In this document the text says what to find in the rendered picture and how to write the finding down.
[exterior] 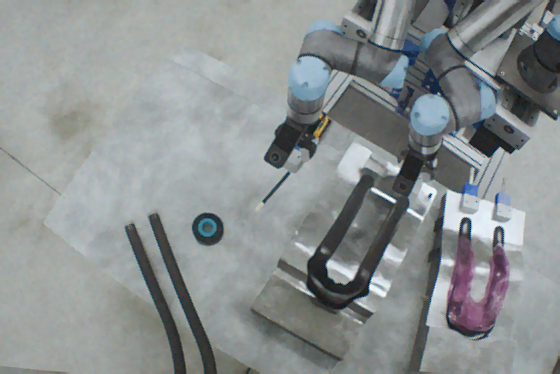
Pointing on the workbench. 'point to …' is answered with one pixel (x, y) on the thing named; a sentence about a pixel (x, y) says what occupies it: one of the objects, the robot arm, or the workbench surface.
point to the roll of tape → (207, 233)
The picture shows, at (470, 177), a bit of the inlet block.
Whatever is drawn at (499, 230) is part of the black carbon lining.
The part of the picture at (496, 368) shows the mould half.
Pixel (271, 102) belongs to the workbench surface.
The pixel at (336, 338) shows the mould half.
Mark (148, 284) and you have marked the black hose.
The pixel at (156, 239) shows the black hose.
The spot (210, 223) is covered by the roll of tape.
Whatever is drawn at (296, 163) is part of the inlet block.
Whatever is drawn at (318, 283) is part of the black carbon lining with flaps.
